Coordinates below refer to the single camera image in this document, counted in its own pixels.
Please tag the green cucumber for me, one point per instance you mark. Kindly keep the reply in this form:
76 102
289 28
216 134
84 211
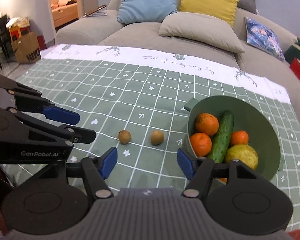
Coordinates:
221 139

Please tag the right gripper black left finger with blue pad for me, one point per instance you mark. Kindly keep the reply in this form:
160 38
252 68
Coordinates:
59 195

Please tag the light blue cushion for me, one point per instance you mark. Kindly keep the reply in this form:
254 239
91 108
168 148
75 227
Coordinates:
138 11

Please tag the green colander bowl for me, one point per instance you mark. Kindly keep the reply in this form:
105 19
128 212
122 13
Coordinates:
262 137

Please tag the green grid tablecloth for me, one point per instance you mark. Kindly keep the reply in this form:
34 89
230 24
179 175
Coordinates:
139 90

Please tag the blue patterned cushion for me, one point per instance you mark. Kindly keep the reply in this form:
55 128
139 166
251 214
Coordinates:
263 38

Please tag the beige sofa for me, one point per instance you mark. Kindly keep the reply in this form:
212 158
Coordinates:
107 31

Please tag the yellow-green pear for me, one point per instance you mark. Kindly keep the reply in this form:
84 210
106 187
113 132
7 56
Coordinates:
244 153

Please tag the dark green bag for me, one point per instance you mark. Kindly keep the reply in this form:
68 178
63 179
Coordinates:
293 52

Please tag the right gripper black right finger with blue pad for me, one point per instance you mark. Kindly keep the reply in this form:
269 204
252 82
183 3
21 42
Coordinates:
246 204

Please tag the brown Nike paper bag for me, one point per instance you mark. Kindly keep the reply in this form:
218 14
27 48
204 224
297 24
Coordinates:
26 48

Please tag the yellow cushion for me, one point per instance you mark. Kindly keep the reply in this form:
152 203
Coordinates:
222 9

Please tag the brown longan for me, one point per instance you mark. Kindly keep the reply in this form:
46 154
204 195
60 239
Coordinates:
124 137
157 137

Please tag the beige cushion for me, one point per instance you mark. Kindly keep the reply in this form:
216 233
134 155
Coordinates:
203 28

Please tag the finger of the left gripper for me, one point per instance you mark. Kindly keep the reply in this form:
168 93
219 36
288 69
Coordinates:
61 115
76 134

